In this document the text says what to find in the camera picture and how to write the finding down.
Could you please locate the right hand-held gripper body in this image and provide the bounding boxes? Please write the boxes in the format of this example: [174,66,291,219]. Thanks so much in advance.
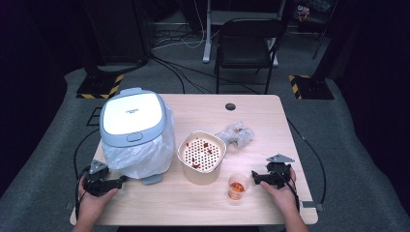
[264,154,295,190]

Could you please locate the black floor cable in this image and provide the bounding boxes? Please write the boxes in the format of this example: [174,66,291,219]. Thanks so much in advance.
[149,54,260,95]

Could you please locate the person's right hand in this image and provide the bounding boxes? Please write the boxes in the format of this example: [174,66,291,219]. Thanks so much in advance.
[259,167,302,218]

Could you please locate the black stand base hazard tape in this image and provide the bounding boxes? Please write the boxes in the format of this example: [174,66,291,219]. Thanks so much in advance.
[288,74,336,101]
[75,73,125,100]

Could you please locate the beige bowl with perforated insert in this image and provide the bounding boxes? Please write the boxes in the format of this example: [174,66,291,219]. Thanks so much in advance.
[176,130,227,187]

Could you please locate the black folding chair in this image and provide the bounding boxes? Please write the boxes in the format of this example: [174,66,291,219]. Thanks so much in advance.
[214,17,287,95]

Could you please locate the white floor cable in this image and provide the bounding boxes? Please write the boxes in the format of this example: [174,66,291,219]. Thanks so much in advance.
[151,0,206,51]

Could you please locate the clear plastic wrap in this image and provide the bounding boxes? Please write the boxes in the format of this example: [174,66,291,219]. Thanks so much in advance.
[215,121,255,149]

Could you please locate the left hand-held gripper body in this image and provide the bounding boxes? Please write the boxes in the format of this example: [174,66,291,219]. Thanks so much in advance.
[82,159,113,198]

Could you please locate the red food scraps in bowl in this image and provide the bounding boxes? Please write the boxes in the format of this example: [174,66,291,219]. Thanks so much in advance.
[190,141,215,170]

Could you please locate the grey-blue pedal trash bin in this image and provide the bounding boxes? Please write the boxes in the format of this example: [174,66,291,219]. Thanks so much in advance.
[99,86,167,187]

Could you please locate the left hand-held gripper cable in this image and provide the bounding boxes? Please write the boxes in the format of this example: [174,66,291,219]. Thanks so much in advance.
[73,129,101,220]

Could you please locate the hand-held gripper cable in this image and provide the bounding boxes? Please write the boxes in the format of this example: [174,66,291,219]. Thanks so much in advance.
[73,129,101,220]
[276,119,328,214]

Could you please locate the small clear plastic cup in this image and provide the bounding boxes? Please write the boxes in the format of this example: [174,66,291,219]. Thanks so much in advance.
[227,172,251,201]

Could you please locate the right hand-held gripper cable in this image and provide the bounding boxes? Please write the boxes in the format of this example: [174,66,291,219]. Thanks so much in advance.
[276,119,328,214]

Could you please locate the person's left hand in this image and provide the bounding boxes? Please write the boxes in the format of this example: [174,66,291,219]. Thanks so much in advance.
[77,175,119,224]

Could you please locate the white plastic bin bag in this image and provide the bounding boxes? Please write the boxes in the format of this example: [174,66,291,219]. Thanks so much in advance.
[101,102,177,180]

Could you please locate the white desk frame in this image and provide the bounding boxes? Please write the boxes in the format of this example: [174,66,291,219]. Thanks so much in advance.
[202,0,286,68]

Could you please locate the black cabinet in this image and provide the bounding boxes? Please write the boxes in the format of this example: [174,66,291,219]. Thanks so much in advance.
[80,0,153,66]

